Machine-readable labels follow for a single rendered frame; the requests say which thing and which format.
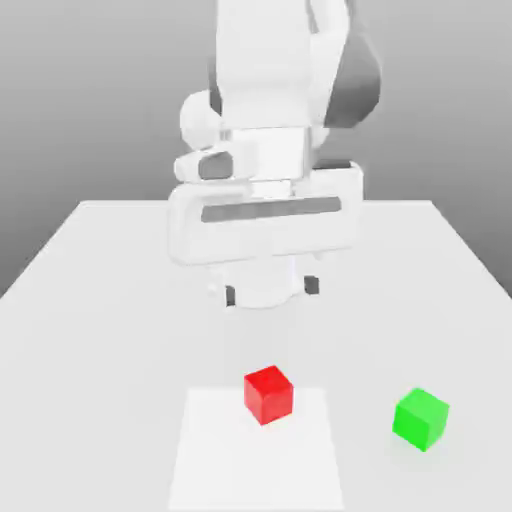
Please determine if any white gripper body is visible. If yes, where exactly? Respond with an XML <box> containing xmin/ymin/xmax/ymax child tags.
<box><xmin>166</xmin><ymin>161</ymin><xmax>366</xmax><ymax>267</ymax></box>

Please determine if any small red cube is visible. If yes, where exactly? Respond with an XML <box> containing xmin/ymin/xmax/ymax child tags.
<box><xmin>243</xmin><ymin>364</ymin><xmax>295</xmax><ymax>427</ymax></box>

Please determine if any small green cube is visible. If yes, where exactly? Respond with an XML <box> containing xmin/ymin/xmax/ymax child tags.
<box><xmin>391</xmin><ymin>386</ymin><xmax>451</xmax><ymax>454</ymax></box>

